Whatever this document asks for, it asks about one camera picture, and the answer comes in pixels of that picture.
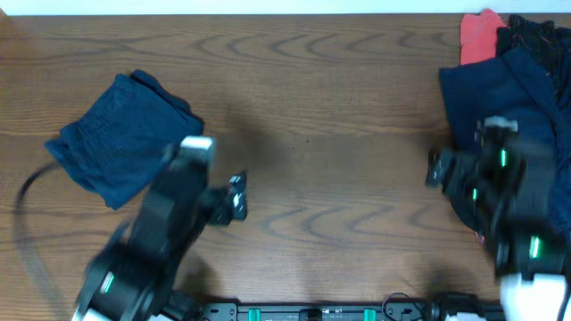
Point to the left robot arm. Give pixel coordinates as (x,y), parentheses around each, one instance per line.
(132,278)

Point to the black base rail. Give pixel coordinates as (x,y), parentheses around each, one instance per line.
(393,310)

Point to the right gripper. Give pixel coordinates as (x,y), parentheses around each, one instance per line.
(461,165)

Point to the dark blue denim shorts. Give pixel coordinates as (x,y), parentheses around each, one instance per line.
(119,146)

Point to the dark blue garment in pile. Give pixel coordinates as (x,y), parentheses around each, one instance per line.
(517,88)

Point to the red garment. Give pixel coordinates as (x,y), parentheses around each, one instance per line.
(478,36)

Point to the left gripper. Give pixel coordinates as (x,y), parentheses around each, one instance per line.
(224,203)

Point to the black knit garment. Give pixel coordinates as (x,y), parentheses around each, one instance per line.
(547,44)

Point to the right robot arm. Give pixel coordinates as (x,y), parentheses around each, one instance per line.
(531,260)

